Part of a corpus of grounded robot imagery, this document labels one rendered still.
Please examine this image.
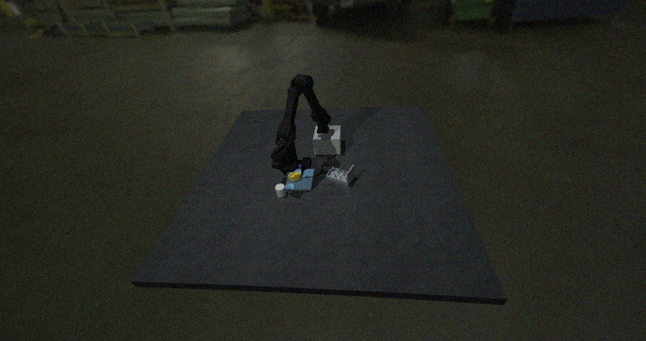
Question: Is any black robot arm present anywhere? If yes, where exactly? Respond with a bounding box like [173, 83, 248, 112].
[271, 74, 331, 172]

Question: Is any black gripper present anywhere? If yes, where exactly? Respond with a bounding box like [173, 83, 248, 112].
[272, 151, 312, 177]

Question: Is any light blue flat mat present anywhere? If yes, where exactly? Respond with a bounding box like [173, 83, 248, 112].
[285, 169, 314, 190]

